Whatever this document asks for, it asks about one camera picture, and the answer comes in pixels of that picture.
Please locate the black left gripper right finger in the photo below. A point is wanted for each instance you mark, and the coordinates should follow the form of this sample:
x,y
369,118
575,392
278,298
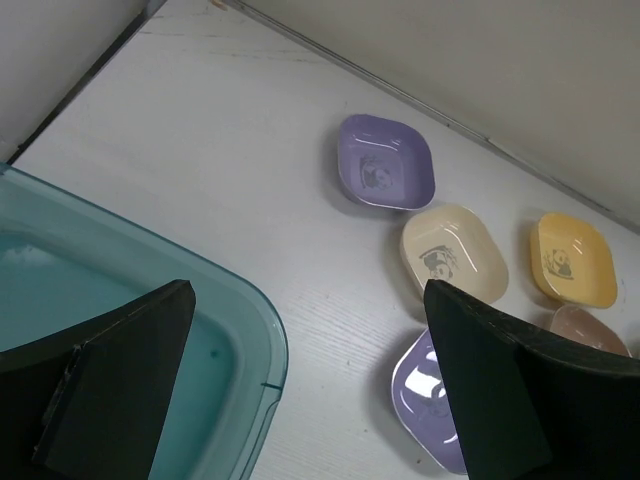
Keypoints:
x,y
530,404

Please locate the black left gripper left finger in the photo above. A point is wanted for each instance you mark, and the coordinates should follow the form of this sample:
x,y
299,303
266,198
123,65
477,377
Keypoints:
x,y
90,401

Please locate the purple panda plate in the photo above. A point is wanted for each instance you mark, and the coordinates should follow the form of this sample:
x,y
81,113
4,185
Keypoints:
x,y
420,401
384,163

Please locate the cream panda plate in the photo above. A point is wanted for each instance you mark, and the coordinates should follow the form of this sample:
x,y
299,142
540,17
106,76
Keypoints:
x,y
452,244

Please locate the teal transparent plastic bin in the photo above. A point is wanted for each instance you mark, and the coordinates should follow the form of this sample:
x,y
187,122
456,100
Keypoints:
x,y
65,260

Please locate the brown panda plate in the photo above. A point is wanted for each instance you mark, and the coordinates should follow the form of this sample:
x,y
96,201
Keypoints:
x,y
580,326

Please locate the yellow panda plate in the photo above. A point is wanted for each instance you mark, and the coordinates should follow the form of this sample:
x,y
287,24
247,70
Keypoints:
x,y
571,261

